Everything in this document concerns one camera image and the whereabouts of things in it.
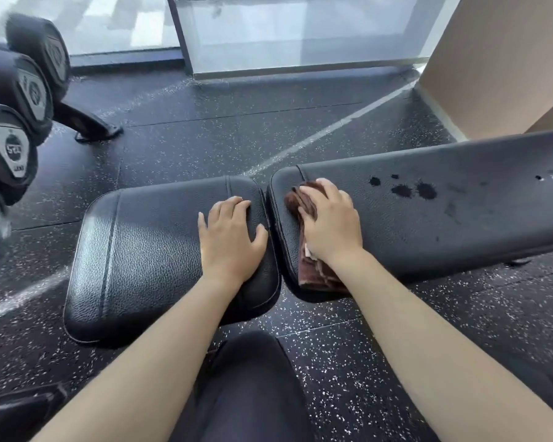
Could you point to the person's left hand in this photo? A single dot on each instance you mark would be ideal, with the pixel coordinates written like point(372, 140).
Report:
point(230, 243)

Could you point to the person's right hand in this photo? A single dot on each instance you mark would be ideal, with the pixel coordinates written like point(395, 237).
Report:
point(334, 225)

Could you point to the brown cleaning cloth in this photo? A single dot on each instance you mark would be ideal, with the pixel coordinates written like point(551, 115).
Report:
point(313, 273)

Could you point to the row of black dumbbells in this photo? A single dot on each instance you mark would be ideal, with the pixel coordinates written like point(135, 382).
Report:
point(9, 151)

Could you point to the person's right forearm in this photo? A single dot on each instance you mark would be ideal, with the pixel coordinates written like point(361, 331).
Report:
point(442, 363)

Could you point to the person's left forearm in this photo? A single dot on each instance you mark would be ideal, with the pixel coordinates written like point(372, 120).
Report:
point(143, 372)

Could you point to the person's left leg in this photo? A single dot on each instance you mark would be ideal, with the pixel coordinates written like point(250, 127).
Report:
point(249, 386)

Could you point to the person's leg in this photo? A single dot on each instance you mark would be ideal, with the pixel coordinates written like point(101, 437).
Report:
point(544, 382)
point(249, 386)

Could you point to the person's right leg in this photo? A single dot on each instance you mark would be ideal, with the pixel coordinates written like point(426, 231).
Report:
point(544, 382)

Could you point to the black dumbbell rack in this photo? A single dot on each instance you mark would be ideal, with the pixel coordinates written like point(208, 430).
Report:
point(87, 124)

